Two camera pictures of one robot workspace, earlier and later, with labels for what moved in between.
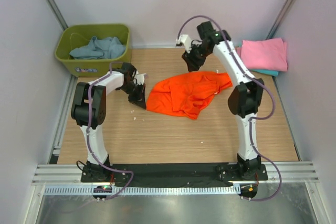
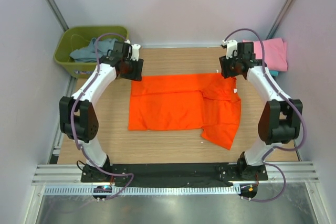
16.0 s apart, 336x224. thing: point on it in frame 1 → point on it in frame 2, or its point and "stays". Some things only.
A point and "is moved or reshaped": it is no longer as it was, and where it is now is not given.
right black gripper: x=192 y=65 → x=226 y=72
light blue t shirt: x=111 y=48 stays
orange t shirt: x=188 y=94 is moved or reshaped
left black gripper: x=139 y=99 → x=136 y=75
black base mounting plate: x=175 y=175 stays
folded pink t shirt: x=266 y=54 stays
